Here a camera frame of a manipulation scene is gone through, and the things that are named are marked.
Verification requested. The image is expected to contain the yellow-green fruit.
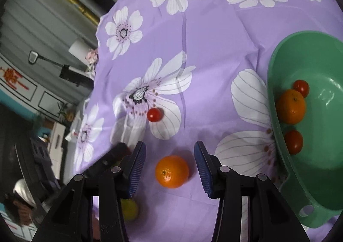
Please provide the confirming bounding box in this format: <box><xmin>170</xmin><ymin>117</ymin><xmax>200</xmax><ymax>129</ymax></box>
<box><xmin>119</xmin><ymin>198</ymin><xmax>139</xmax><ymax>221</ymax></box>

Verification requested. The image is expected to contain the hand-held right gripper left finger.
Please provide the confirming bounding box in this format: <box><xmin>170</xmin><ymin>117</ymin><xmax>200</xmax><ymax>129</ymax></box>
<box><xmin>32</xmin><ymin>141</ymin><xmax>147</xmax><ymax>242</ymax></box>

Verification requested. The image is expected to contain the white paper tag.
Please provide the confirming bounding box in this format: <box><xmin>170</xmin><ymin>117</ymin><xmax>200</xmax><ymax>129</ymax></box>
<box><xmin>66</xmin><ymin>113</ymin><xmax>81</xmax><ymax>141</ymax></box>

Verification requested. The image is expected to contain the red wall ornament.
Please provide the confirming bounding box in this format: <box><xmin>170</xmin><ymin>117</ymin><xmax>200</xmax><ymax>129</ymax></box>
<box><xmin>0</xmin><ymin>66</ymin><xmax>30</xmax><ymax>92</ymax></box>

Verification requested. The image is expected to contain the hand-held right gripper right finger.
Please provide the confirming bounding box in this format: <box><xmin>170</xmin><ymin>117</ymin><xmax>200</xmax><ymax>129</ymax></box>
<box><xmin>194</xmin><ymin>141</ymin><xmax>311</xmax><ymax>242</ymax></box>

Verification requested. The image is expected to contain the dark furniture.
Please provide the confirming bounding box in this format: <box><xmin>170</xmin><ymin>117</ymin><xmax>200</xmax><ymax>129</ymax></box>
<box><xmin>15</xmin><ymin>135</ymin><xmax>63</xmax><ymax>205</ymax></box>

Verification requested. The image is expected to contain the red cherry tomato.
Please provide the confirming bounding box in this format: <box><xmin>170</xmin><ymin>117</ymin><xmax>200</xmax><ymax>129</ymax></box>
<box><xmin>293</xmin><ymin>80</ymin><xmax>310</xmax><ymax>98</ymax></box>
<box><xmin>146</xmin><ymin>107</ymin><xmax>163</xmax><ymax>123</ymax></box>
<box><xmin>283</xmin><ymin>130</ymin><xmax>304</xmax><ymax>155</ymax></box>

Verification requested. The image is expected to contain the small potted plant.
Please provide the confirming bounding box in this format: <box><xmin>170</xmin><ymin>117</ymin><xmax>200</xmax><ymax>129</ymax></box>
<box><xmin>56</xmin><ymin>103</ymin><xmax>74</xmax><ymax>124</ymax></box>

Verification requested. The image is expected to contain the green plastic basin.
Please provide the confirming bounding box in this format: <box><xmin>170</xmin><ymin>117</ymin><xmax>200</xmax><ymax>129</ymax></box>
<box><xmin>266</xmin><ymin>31</ymin><xmax>343</xmax><ymax>229</ymax></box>

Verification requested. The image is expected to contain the white cabinet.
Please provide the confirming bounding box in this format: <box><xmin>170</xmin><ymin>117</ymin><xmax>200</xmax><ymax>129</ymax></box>
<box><xmin>48</xmin><ymin>121</ymin><xmax>67</xmax><ymax>178</ymax></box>

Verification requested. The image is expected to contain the white cylinder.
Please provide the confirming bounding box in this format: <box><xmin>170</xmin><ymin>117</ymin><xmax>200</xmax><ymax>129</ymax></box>
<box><xmin>68</xmin><ymin>38</ymin><xmax>93</xmax><ymax>65</ymax></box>

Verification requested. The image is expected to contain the white puffy fabric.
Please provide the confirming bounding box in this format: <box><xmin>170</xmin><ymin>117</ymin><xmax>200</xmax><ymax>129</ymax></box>
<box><xmin>13</xmin><ymin>179</ymin><xmax>36</xmax><ymax>209</ymax></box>

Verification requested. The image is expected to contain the purple floral cloth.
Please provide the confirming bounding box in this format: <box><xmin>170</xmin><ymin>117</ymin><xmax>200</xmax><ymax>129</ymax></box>
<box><xmin>72</xmin><ymin>0</ymin><xmax>343</xmax><ymax>242</ymax></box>

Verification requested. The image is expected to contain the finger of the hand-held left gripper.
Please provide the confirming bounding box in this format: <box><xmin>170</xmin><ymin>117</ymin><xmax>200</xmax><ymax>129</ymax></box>
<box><xmin>80</xmin><ymin>143</ymin><xmax>132</xmax><ymax>178</ymax></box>

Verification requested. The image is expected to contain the orange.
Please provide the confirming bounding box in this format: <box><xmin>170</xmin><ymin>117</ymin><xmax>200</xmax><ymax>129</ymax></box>
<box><xmin>155</xmin><ymin>155</ymin><xmax>189</xmax><ymax>189</ymax></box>
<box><xmin>276</xmin><ymin>89</ymin><xmax>306</xmax><ymax>125</ymax></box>

